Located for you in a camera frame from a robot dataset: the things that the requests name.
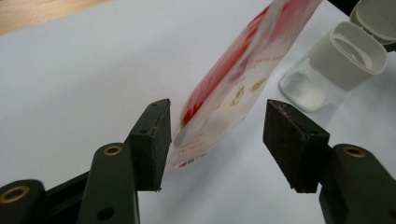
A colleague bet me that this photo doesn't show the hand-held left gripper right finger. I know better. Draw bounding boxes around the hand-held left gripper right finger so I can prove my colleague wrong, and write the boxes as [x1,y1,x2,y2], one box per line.
[262,99,331,194]

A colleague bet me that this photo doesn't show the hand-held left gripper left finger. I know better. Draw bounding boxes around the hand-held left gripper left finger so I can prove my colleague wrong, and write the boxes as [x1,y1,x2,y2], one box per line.
[124,98,173,191]

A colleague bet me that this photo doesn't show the red and white spout pouch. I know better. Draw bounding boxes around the red and white spout pouch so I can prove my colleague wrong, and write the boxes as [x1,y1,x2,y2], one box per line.
[166,0,323,171]

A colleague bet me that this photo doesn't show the clear jar with white flip lid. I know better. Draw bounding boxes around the clear jar with white flip lid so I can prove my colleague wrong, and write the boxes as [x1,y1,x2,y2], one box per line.
[278,0,396,113]

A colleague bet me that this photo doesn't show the white paper sheet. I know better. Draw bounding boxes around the white paper sheet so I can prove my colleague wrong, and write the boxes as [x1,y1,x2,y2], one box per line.
[0,0,396,224]

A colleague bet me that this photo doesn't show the wooden table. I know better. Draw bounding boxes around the wooden table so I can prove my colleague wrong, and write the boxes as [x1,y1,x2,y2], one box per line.
[0,0,110,35]

